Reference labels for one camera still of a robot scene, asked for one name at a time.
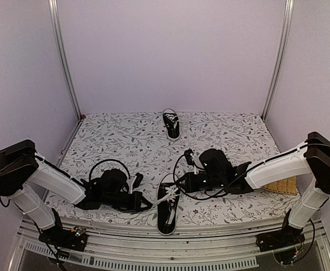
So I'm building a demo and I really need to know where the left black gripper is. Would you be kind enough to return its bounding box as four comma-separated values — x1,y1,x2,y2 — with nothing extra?
102,191,152,213

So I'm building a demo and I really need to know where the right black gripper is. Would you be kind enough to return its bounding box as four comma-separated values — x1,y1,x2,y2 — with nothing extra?
177,172,225,193

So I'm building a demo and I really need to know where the black canvas sneaker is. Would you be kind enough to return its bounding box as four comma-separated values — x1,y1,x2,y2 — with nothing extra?
153,173,181,235
162,108,180,140

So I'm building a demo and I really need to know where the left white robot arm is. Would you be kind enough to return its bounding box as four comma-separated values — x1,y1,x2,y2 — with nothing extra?
0,139,153,245

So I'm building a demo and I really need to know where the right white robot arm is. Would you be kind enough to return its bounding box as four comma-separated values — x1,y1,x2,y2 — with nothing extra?
175,132,330,246

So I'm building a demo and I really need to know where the floral patterned table mat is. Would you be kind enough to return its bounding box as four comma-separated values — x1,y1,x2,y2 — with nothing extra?
61,112,300,226

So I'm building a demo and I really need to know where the woven bamboo tray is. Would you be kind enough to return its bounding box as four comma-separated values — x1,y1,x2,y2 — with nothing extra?
263,176,297,195

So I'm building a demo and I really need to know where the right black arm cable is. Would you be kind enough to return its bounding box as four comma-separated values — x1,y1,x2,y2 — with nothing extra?
174,155,250,200

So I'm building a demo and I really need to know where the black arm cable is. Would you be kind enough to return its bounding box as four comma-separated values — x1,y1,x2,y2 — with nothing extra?
174,155,250,200
88,159,131,184

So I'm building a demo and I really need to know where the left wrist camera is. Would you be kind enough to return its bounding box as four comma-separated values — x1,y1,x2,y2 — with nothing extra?
129,173,143,194

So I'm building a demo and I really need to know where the front aluminium rail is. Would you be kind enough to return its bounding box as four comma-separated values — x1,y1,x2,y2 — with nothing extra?
12,217,330,270

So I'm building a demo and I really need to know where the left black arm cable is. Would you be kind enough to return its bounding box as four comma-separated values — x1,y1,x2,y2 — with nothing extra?
88,159,131,184

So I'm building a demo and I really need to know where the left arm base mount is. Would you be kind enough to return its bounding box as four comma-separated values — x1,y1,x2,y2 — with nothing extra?
38,209,88,252

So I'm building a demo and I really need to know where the right aluminium frame post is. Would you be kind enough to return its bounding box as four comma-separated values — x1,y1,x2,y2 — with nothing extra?
261,0,294,123

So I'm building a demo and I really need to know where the aluminium frame post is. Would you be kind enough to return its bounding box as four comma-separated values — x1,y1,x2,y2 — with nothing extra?
261,0,294,123
48,0,82,120

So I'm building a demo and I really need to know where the left aluminium frame post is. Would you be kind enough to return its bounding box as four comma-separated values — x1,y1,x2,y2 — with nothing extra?
48,0,82,120

